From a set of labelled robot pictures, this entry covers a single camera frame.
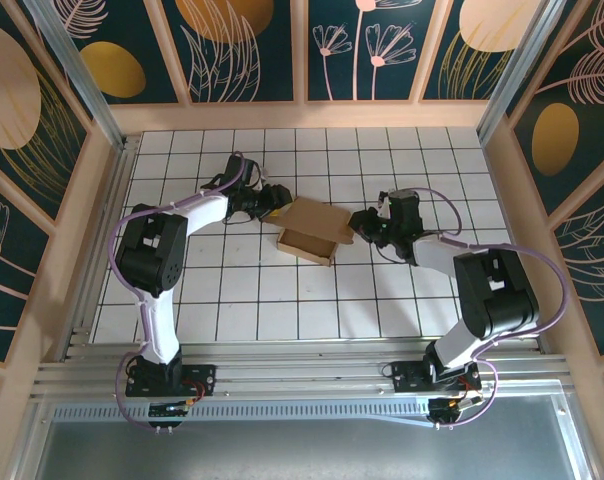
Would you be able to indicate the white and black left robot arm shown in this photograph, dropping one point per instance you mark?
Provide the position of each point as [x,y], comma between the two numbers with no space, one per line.
[207,212]

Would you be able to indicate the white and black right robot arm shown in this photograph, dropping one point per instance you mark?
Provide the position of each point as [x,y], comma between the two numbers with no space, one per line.
[434,252]

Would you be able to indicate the aluminium side rail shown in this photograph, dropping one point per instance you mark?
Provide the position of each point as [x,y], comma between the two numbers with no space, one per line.
[107,230]

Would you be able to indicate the black left circuit board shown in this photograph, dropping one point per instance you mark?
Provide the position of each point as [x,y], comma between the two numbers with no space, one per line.
[169,411]

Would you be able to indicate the black circuit board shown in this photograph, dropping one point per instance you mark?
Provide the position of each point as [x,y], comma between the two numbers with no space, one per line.
[444,407]
[169,411]

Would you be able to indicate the aluminium corner post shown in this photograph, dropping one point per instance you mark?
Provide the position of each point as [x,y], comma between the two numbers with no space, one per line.
[74,65]
[526,65]

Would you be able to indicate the black right circuit board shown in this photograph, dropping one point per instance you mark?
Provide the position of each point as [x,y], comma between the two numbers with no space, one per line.
[444,407]

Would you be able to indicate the aluminium rail frame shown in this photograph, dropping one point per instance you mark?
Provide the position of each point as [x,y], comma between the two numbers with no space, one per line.
[302,372]

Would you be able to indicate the brown cardboard paper box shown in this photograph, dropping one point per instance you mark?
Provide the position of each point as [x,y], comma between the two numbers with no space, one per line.
[317,217]

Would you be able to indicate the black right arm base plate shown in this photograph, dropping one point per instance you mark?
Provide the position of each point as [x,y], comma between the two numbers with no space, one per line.
[407,377]

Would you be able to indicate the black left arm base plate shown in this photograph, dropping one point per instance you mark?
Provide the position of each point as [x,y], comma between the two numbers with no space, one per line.
[204,374]

